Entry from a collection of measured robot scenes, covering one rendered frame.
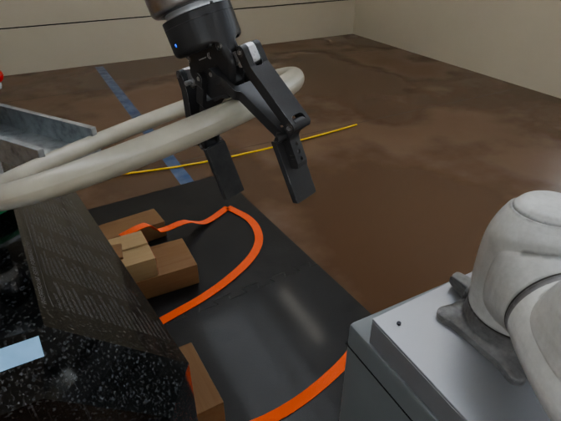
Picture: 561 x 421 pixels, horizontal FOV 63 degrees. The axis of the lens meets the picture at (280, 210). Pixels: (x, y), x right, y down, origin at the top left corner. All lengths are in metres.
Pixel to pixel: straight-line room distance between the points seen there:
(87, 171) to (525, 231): 0.58
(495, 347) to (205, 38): 0.67
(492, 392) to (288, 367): 1.16
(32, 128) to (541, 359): 0.98
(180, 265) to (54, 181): 1.73
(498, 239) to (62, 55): 5.82
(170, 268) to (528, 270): 1.73
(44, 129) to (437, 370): 0.86
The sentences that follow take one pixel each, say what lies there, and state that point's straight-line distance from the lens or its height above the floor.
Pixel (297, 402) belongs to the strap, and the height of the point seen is 0.02.
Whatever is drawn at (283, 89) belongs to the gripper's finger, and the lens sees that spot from 0.46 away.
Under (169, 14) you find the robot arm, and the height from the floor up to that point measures 1.41.
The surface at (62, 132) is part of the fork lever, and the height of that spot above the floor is 1.14.
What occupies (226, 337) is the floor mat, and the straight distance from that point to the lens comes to 2.02.
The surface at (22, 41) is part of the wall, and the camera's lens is 6.19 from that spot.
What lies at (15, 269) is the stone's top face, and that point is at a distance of 1.13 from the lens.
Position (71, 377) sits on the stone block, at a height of 0.77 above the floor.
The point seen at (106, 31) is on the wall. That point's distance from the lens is 6.25.
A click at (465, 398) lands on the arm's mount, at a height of 0.86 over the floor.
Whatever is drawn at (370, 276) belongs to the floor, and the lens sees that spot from 2.35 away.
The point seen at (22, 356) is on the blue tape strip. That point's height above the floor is 0.84.
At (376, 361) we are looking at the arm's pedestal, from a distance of 0.94.
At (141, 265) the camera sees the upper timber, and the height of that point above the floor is 0.21.
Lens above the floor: 1.49
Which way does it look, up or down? 32 degrees down
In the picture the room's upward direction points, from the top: straight up
